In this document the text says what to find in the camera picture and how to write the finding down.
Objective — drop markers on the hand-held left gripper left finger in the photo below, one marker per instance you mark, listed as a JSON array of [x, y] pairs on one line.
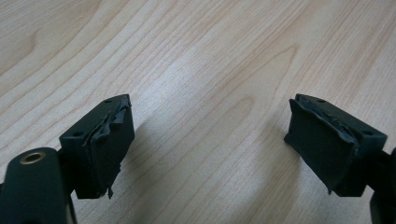
[[102, 161]]

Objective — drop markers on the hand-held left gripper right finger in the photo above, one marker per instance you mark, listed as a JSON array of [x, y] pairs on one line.
[[327, 149]]

